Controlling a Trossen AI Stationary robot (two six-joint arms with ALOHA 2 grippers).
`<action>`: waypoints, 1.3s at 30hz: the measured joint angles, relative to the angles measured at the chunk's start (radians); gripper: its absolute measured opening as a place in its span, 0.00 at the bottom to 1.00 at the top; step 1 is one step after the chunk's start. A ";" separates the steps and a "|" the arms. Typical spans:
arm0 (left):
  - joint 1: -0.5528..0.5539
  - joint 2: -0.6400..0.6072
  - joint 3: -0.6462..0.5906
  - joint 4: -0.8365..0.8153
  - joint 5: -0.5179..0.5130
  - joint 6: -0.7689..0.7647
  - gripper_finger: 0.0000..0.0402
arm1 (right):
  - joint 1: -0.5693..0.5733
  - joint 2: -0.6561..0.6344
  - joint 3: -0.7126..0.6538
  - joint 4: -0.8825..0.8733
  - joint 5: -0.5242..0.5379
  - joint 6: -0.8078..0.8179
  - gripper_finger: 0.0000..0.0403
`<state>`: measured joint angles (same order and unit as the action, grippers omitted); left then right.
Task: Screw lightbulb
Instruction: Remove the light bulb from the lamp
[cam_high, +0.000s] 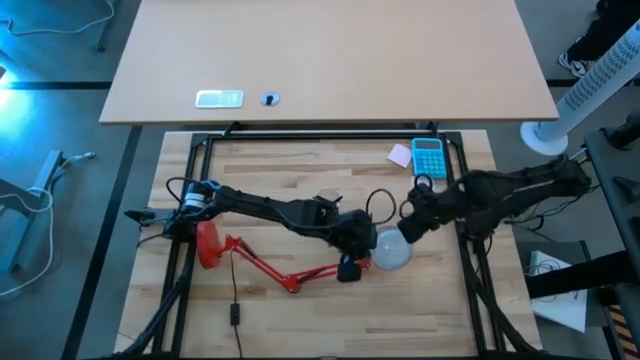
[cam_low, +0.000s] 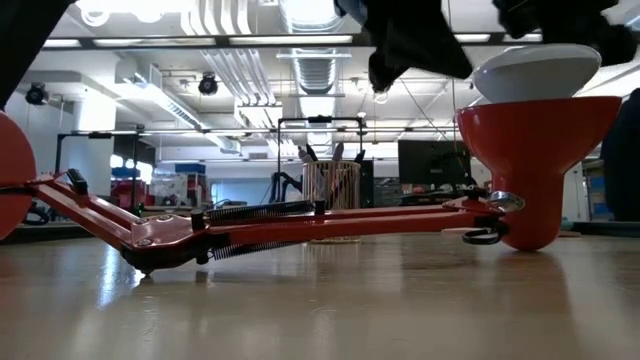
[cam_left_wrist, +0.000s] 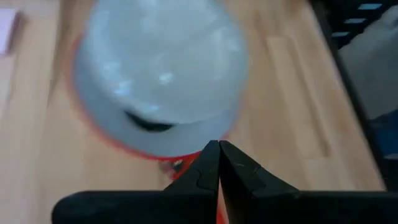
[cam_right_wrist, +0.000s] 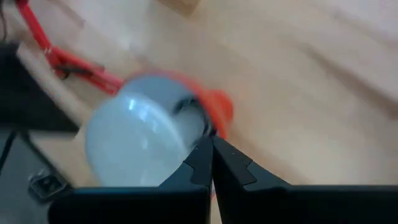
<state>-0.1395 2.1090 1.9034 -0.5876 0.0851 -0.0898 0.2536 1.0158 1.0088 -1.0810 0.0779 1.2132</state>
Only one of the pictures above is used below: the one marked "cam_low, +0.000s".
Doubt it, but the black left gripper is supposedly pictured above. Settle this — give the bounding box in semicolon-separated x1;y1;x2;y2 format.
333;0;474;94

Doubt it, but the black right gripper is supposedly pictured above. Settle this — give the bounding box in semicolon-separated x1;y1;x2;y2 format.
492;0;640;67

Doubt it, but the white reflector light bulb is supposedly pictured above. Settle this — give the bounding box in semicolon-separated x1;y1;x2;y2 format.
472;43;603;105

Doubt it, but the red desk lamp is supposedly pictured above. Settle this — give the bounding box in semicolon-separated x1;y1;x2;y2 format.
0;94;624;279

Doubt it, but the black monitor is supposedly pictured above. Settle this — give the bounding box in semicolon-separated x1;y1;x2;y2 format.
398;139;472;186

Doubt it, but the black metal stand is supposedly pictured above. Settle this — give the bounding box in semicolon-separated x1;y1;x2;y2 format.
276;115;366;204
53;130;147;214

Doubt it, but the black ceiling spotlight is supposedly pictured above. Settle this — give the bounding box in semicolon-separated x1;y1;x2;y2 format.
197;72;220;97
24;82;50;106

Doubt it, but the red cabinet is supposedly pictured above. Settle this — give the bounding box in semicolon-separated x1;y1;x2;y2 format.
110;178;151;209

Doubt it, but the silver ventilation duct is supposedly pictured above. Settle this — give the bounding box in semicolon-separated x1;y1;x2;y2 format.
277;0;351;96

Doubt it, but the black lamp power cord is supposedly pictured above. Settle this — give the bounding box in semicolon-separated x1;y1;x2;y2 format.
461;219;510;246

